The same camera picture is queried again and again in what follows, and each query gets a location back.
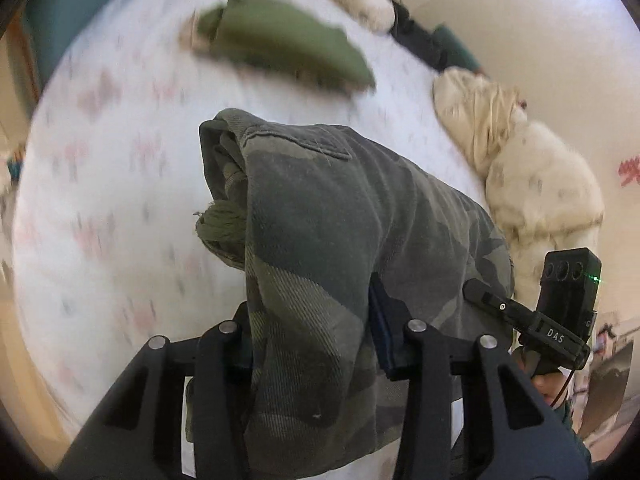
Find camouflage pants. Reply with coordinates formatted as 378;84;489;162
196;108;513;479

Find right hand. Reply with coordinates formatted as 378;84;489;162
512;347;567;408

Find cream bear print duvet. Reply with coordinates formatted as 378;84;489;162
433;67;605;308

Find white floral bed sheet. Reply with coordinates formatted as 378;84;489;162
13;0;484;437

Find beige folded garment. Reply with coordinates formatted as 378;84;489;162
178;13;201;52

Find olive green folded garment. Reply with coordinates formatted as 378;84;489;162
195;0;375;92

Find black camera box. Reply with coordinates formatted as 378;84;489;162
536;247;602;341

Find red wall decoration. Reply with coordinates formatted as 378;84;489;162
617;155;640;188

